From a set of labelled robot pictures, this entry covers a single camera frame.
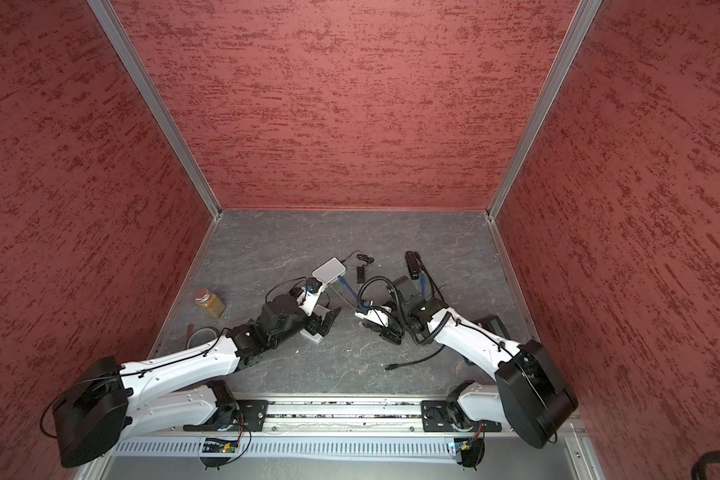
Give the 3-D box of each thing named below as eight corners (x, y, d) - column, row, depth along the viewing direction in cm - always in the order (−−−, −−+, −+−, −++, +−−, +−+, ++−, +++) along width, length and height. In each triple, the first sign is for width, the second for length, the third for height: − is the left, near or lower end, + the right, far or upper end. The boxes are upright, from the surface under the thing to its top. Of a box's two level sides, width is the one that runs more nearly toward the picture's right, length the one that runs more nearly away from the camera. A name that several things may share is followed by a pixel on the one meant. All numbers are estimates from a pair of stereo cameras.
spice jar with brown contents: (206, 318, 93) (190, 302, 85) (211, 305, 96) (196, 288, 87) (223, 318, 93) (208, 302, 85) (227, 305, 96) (213, 288, 87)
